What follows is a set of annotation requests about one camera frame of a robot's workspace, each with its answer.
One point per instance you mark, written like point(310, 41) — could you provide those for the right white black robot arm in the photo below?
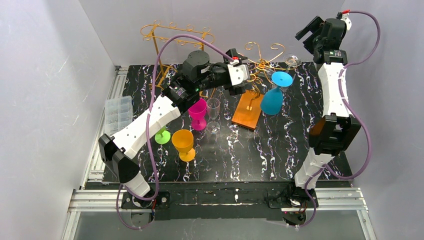
point(334, 132)

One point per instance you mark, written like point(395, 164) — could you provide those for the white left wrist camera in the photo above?
point(238, 72)

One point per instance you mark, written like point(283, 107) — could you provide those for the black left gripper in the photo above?
point(230, 84)

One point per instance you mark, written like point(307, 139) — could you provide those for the gold rectangular hanging rack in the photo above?
point(159, 33)

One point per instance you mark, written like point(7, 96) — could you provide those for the blue plastic wine glass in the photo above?
point(272, 101)

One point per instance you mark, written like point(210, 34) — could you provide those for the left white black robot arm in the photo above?
point(196, 74)

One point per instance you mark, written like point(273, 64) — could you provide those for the clear plastic screw box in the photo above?
point(118, 114)

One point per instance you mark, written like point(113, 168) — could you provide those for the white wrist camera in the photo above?
point(238, 72)
point(344, 16)

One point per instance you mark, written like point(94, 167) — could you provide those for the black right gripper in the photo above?
point(308, 34)

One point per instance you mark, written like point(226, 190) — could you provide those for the orange plastic wine glass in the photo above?
point(183, 141)

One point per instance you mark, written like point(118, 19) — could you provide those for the green plastic wine glass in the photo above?
point(163, 136)

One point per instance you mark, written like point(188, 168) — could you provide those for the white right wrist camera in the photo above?
point(344, 16)

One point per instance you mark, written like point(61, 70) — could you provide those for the clear wine glass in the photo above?
point(292, 60)
point(213, 111)

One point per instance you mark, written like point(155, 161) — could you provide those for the magenta plastic wine glass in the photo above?
point(197, 112)

